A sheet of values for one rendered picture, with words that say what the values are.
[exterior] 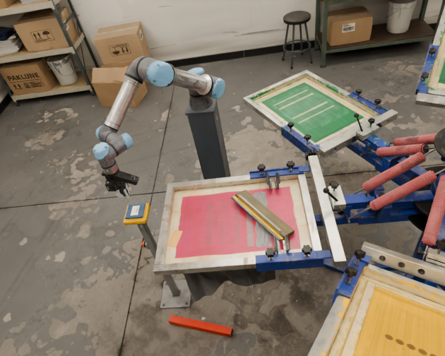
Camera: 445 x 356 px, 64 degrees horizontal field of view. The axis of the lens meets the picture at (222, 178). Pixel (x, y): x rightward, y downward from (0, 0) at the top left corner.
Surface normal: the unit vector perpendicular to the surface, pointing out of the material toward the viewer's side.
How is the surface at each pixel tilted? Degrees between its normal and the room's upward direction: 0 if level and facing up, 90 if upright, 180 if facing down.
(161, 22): 90
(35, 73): 90
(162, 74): 85
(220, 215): 0
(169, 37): 90
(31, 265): 0
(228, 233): 0
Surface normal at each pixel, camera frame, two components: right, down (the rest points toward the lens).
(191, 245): -0.15, -0.71
